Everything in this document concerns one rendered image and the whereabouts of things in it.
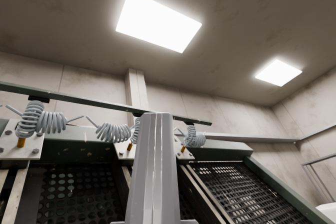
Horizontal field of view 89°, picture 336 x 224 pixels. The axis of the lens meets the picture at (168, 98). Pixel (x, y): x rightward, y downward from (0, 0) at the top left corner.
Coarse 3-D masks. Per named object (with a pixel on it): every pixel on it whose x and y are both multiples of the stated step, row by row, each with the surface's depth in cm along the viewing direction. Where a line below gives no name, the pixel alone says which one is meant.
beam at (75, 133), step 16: (0, 128) 52; (80, 128) 68; (96, 128) 72; (48, 144) 56; (64, 144) 59; (80, 144) 62; (96, 144) 65; (112, 144) 68; (208, 144) 105; (224, 144) 116; (240, 144) 130; (0, 160) 52; (32, 160) 56; (48, 160) 59; (64, 160) 61; (80, 160) 64; (96, 160) 68; (112, 160) 71; (192, 160) 98; (208, 160) 106; (224, 160) 115; (240, 160) 126
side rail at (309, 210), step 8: (248, 160) 124; (256, 160) 127; (256, 168) 119; (264, 168) 119; (264, 176) 114; (272, 176) 112; (272, 184) 109; (280, 184) 106; (280, 192) 105; (288, 192) 102; (296, 192) 105; (288, 200) 101; (296, 200) 98; (304, 200) 99; (304, 208) 95; (312, 208) 94; (312, 216) 91; (320, 216) 90
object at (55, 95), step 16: (48, 96) 51; (64, 96) 53; (80, 96) 56; (16, 112) 46; (48, 112) 49; (144, 112) 69; (48, 128) 47; (64, 128) 50; (112, 128) 61; (128, 128) 60; (176, 128) 78; (192, 144) 79
